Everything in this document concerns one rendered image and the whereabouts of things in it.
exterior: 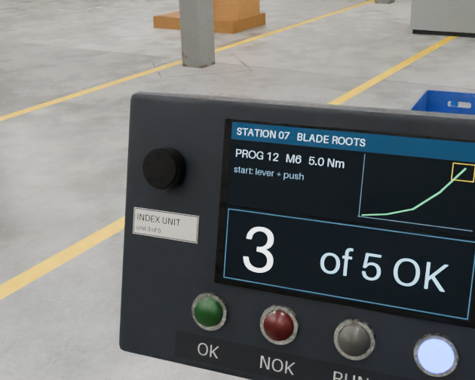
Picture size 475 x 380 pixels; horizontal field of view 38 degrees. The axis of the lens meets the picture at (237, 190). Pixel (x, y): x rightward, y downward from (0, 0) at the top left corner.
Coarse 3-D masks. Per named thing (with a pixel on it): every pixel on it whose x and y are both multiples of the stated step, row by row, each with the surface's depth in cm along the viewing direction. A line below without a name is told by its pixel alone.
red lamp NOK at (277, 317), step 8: (264, 312) 45; (272, 312) 45; (280, 312) 45; (288, 312) 45; (264, 320) 45; (272, 320) 45; (280, 320) 44; (288, 320) 44; (296, 320) 45; (264, 328) 45; (272, 328) 45; (280, 328) 44; (288, 328) 44; (296, 328) 45; (272, 336) 45; (280, 336) 44; (288, 336) 45; (280, 344) 45
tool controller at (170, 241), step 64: (192, 128) 46; (256, 128) 44; (320, 128) 43; (384, 128) 41; (448, 128) 40; (128, 192) 48; (192, 192) 47; (256, 192) 45; (320, 192) 43; (384, 192) 42; (448, 192) 40; (128, 256) 49; (192, 256) 47; (320, 256) 44; (384, 256) 42; (448, 256) 41; (128, 320) 50; (192, 320) 48; (256, 320) 46; (320, 320) 44; (384, 320) 43; (448, 320) 41
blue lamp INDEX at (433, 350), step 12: (432, 336) 41; (444, 336) 41; (420, 348) 42; (432, 348) 41; (444, 348) 41; (456, 348) 41; (420, 360) 42; (432, 360) 41; (444, 360) 41; (456, 360) 41; (432, 372) 42; (444, 372) 41
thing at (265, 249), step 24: (240, 216) 45; (264, 216) 45; (288, 216) 44; (240, 240) 46; (264, 240) 45; (288, 240) 44; (240, 264) 46; (264, 264) 45; (288, 264) 44; (288, 288) 45
